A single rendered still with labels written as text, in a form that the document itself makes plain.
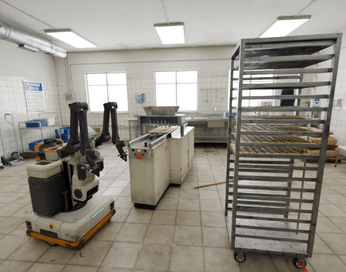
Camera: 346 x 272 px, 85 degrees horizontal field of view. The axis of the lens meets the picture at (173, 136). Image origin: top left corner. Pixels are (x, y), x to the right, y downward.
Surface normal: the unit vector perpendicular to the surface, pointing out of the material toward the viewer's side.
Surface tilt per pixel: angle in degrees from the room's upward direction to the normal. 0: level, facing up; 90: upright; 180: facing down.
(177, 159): 90
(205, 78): 90
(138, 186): 90
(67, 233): 90
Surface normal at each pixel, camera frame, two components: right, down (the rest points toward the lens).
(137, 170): -0.26, 0.18
